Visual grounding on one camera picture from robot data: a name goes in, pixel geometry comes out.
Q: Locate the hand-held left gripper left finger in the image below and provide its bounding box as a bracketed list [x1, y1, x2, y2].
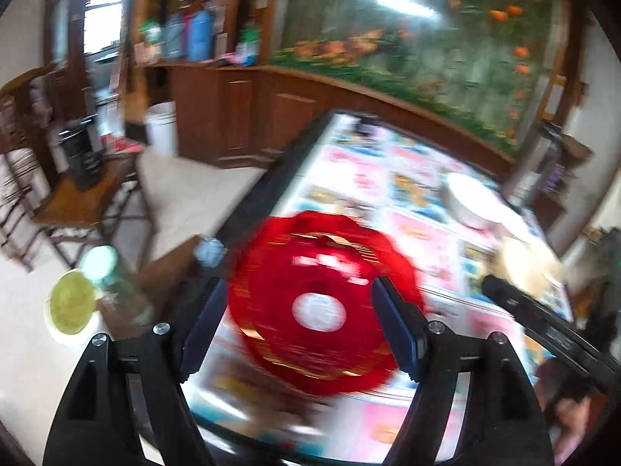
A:
[43, 276, 229, 466]

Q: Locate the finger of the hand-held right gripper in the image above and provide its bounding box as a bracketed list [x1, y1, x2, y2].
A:
[482, 274, 621, 394]

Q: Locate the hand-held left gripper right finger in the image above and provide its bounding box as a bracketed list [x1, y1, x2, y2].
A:
[371, 276, 556, 466]

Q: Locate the cream plate with gold rim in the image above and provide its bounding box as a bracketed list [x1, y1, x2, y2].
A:
[500, 237, 566, 297]

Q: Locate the red scalloped glass plate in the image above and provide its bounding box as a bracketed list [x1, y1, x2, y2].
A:
[228, 211, 425, 396]

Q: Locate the bottle with teal cap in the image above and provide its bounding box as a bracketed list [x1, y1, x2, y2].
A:
[80, 245, 153, 326]

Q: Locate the steel thermal urn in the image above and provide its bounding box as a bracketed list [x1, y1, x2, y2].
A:
[505, 121, 568, 205]

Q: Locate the white bowl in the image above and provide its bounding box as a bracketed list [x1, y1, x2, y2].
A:
[445, 172, 505, 230]

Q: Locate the printed fruit tablecloth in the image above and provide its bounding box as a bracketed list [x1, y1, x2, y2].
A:
[187, 115, 578, 466]

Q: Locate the white container with green lid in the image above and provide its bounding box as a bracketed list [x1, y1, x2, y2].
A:
[45, 268, 100, 348]

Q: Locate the wooden side table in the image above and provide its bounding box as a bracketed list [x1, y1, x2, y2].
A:
[31, 153, 156, 273]

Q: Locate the white plastic bucket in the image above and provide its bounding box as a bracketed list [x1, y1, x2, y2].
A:
[146, 101, 179, 157]

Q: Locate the black pitcher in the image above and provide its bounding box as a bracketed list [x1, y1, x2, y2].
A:
[57, 114, 105, 192]

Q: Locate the wooden cabinet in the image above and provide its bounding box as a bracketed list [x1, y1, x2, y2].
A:
[167, 61, 515, 170]

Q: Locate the striped seat cushion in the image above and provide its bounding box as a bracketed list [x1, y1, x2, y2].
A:
[0, 148, 40, 195]

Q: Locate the wooden armchair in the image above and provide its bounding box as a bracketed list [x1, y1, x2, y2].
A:
[0, 63, 61, 273]

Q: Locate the white and green bag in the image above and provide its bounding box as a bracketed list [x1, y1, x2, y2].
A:
[236, 26, 262, 66]

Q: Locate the blue thermos jug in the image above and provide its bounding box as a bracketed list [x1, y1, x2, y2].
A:
[187, 10, 217, 61]

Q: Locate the green snack packet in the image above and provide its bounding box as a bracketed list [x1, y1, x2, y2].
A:
[138, 19, 163, 44]

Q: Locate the flower and bamboo wall panel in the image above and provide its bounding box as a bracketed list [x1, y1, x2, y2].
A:
[269, 0, 571, 156]

